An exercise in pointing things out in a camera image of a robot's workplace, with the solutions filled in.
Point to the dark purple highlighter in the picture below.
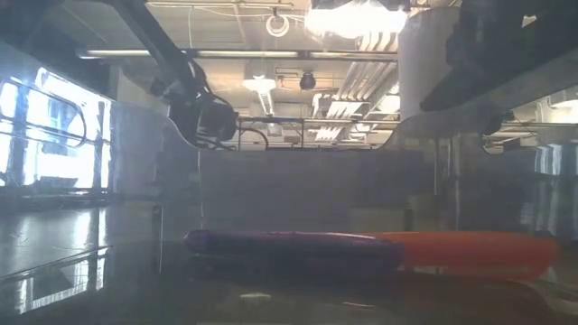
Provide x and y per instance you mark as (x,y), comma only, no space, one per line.
(293,248)

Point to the orange highlighter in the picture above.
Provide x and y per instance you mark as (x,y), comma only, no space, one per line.
(478,253)

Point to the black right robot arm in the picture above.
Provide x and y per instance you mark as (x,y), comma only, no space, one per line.
(519,31)

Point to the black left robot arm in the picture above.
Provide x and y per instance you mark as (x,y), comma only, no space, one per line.
(153,40)

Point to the white hanging ceiling light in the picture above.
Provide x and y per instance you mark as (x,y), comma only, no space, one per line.
(259,84)

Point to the ceiling light strip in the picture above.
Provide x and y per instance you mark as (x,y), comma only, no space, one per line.
(248,53)

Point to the smoky dark plastic bin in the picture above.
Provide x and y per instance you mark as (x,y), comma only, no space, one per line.
(289,189)

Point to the black ceiling dome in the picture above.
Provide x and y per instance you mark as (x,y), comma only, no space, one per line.
(307,80)

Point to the bright ceiling light panel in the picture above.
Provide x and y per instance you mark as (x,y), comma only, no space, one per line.
(357,20)

